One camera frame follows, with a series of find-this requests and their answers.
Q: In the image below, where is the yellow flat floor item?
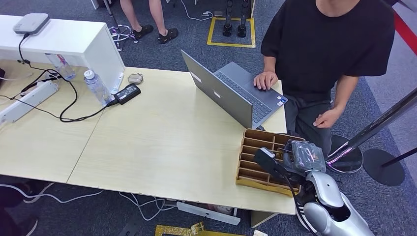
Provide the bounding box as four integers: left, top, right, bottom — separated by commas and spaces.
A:
155, 222, 245, 236

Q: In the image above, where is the white power strip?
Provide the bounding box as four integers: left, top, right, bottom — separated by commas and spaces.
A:
0, 80, 60, 124

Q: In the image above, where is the red barrier belt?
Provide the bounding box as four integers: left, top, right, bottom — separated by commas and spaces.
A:
393, 11, 417, 56

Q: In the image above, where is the clear bottle red label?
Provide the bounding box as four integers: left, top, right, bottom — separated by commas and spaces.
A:
45, 54, 76, 81

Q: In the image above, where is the grey router box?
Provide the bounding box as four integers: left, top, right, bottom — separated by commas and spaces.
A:
13, 13, 51, 36

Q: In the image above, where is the black round stanchion base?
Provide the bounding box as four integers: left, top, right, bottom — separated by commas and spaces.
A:
362, 148, 417, 187
327, 134, 364, 174

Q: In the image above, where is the table leg panel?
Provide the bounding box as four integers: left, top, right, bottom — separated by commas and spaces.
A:
250, 210, 279, 229

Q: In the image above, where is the white floor cable with plug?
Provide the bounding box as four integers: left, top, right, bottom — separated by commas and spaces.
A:
180, 0, 214, 22

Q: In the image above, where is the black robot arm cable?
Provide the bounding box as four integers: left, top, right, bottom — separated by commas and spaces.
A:
282, 176, 315, 236

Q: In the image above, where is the background person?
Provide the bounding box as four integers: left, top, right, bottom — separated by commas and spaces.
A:
119, 0, 180, 45

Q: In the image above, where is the wooden slotted card organizer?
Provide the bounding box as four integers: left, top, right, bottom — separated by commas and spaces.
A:
236, 128, 306, 198

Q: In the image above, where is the clear bottle white cap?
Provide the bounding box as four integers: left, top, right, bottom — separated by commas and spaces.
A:
84, 69, 114, 107

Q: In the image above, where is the chrome chair base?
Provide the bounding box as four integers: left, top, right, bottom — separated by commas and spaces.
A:
103, 0, 140, 52

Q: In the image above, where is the black stand foot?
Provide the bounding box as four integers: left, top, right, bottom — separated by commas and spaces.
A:
237, 0, 250, 38
223, 0, 234, 37

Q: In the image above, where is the person's left hand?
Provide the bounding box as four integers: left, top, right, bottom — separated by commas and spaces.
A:
312, 108, 343, 129

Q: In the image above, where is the black adapter cable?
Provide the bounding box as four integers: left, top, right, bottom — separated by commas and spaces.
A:
0, 66, 118, 123

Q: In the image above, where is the black power adapter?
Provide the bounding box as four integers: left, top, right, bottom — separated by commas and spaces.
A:
113, 84, 142, 106

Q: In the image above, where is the grey laptop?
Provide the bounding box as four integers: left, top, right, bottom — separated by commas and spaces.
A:
180, 50, 289, 130

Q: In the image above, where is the white bar under table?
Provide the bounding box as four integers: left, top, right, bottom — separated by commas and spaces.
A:
176, 201, 241, 226

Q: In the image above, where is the white desk shelf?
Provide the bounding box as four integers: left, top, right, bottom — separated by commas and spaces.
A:
0, 14, 126, 95

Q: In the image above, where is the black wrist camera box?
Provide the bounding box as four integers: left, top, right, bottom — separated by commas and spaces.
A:
253, 147, 291, 182

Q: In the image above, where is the person's right hand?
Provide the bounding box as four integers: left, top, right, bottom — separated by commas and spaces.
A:
253, 71, 279, 91

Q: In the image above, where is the yellow floor tape square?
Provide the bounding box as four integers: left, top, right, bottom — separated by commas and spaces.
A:
207, 17, 256, 49

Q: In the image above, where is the black router cable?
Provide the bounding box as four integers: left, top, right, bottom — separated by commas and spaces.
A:
18, 32, 32, 66

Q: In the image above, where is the small grey earbuds case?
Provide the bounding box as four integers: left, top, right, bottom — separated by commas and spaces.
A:
127, 73, 144, 85

